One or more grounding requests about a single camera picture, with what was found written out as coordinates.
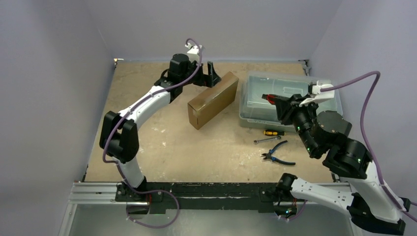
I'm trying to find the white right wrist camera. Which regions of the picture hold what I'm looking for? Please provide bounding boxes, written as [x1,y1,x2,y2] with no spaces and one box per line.
[299,80,335,107]

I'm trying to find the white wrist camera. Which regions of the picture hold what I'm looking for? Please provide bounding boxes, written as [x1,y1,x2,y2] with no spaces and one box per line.
[299,80,335,107]
[185,43,205,62]

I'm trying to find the brown cardboard express box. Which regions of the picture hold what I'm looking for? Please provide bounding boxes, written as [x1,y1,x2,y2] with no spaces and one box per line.
[187,72,239,130]

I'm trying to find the blue handled pliers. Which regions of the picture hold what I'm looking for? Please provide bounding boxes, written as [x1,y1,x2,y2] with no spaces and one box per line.
[261,140,297,166]

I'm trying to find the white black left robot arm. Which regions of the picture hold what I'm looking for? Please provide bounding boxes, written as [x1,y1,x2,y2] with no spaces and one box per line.
[99,54,221,201]

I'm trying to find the clear plastic storage bin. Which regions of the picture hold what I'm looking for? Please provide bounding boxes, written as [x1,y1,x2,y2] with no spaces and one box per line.
[239,71,332,133]

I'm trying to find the yellow black screwdriver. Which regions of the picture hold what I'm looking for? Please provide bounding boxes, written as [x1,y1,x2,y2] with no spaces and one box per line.
[263,129,285,136]

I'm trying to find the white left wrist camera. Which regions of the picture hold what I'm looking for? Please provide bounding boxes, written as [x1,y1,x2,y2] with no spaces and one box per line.
[185,43,205,62]

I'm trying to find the red black utility knife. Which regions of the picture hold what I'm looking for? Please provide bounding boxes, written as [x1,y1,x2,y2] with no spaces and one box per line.
[262,94,277,105]

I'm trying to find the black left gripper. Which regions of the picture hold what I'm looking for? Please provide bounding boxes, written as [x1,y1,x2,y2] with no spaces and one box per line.
[180,59,220,88]

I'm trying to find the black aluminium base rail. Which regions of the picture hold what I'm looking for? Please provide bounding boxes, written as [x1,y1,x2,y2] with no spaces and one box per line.
[66,181,356,216]

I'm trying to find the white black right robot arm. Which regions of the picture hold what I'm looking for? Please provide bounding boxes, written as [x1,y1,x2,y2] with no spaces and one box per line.
[262,94,411,236]

